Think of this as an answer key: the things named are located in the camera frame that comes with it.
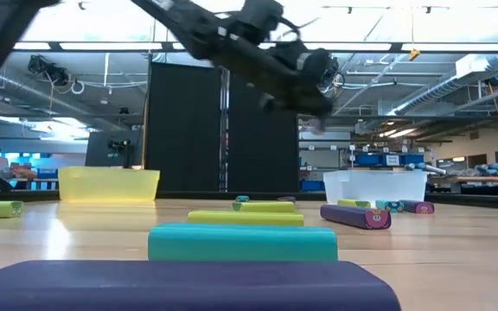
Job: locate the purple rectangular foam block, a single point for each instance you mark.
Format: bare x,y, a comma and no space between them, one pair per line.
353,216
417,207
286,199
180,287

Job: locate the teal rectangular foam block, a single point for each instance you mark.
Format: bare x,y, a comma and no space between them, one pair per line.
242,198
389,205
242,244

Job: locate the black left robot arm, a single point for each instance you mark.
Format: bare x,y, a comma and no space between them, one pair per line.
214,47

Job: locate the blue storage bin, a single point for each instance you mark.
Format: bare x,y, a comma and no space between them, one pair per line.
311,185
413,159
368,160

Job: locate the yellow hanging tag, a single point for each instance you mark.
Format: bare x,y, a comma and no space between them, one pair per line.
414,54

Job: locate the black folding partition screen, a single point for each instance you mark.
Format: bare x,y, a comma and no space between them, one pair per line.
184,129

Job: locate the clear plastic bin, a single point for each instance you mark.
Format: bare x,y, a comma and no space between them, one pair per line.
374,185

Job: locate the wooden workbench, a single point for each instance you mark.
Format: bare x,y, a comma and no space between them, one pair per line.
482,178

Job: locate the black background display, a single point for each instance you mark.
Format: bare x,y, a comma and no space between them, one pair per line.
100,149

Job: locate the yellow translucent plastic bin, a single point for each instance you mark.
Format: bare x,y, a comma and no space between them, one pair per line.
108,183

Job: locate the silver ventilation duct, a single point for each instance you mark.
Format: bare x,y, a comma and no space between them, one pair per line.
439,86

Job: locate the black camera on tripod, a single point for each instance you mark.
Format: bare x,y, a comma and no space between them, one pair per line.
119,147

